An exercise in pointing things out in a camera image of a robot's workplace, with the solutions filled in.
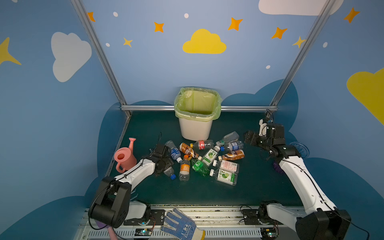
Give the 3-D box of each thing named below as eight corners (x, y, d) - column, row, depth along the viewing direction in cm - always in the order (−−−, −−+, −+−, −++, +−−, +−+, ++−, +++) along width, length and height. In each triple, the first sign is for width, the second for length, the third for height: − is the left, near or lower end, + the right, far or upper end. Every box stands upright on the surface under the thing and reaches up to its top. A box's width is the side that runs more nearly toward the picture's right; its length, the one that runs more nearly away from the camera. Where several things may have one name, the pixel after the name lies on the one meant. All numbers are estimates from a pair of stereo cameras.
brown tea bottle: (224, 162, 94) (225, 159, 91) (221, 155, 97) (222, 152, 94) (244, 157, 96) (245, 155, 94) (241, 151, 99) (242, 148, 97)
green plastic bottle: (198, 180, 88) (198, 178, 85) (189, 162, 95) (189, 160, 93) (210, 174, 90) (210, 172, 88) (200, 157, 98) (200, 155, 95)
